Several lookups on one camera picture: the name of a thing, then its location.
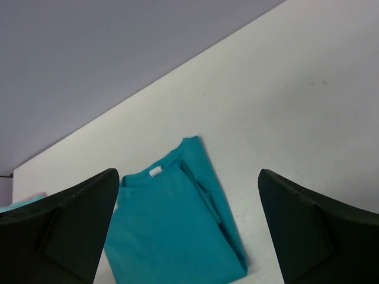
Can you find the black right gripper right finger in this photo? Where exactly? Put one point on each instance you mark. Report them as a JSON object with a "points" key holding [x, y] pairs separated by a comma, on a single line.
{"points": [[318, 239]]}

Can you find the pink folded t-shirt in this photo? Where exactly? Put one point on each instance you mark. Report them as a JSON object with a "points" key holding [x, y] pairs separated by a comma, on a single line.
{"points": [[38, 195]]}

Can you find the mint green folded t-shirt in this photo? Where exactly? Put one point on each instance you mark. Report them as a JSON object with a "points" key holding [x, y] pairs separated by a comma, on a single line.
{"points": [[20, 204]]}

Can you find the teal t-shirt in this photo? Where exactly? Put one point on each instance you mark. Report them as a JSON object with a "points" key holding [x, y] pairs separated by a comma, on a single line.
{"points": [[173, 224]]}

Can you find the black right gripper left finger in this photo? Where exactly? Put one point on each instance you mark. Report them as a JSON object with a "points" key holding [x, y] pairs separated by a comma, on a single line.
{"points": [[60, 238]]}

